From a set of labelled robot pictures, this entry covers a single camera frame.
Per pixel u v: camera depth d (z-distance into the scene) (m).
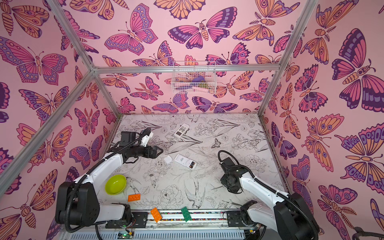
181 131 1.09
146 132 0.74
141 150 0.74
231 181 0.61
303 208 0.41
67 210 0.39
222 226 0.73
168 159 0.95
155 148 0.78
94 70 0.92
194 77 0.97
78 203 0.42
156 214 0.74
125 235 0.72
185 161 0.93
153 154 0.76
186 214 0.74
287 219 0.40
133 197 0.80
